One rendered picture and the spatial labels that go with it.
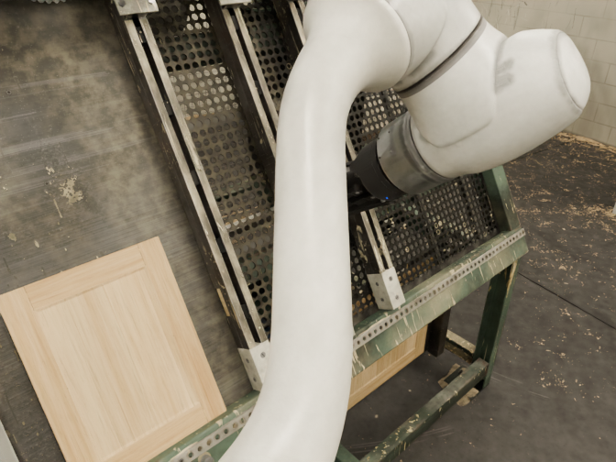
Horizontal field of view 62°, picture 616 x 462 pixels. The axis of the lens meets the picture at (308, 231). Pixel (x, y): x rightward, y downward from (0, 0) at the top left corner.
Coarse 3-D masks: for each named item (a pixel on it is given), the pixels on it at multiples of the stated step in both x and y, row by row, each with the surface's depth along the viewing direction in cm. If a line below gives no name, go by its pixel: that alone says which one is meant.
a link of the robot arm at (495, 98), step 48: (480, 48) 44; (528, 48) 43; (576, 48) 45; (432, 96) 46; (480, 96) 45; (528, 96) 43; (576, 96) 43; (432, 144) 51; (480, 144) 48; (528, 144) 47
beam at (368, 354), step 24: (456, 264) 191; (504, 264) 205; (456, 288) 187; (384, 312) 167; (432, 312) 178; (384, 336) 164; (408, 336) 170; (360, 360) 157; (240, 408) 133; (240, 432) 132; (168, 456) 121; (216, 456) 128
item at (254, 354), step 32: (128, 0) 121; (128, 32) 124; (128, 64) 130; (160, 64) 128; (160, 96) 127; (160, 128) 128; (192, 160) 130; (192, 192) 129; (192, 224) 133; (224, 256) 135; (224, 288) 132; (256, 320) 136; (256, 352) 134; (256, 384) 138
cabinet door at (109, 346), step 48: (48, 288) 113; (96, 288) 119; (144, 288) 125; (48, 336) 112; (96, 336) 118; (144, 336) 124; (192, 336) 131; (48, 384) 111; (96, 384) 117; (144, 384) 123; (192, 384) 129; (96, 432) 116; (144, 432) 122; (192, 432) 128
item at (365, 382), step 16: (352, 304) 186; (416, 336) 231; (400, 352) 226; (416, 352) 237; (368, 368) 212; (384, 368) 222; (400, 368) 232; (352, 384) 208; (368, 384) 217; (352, 400) 212
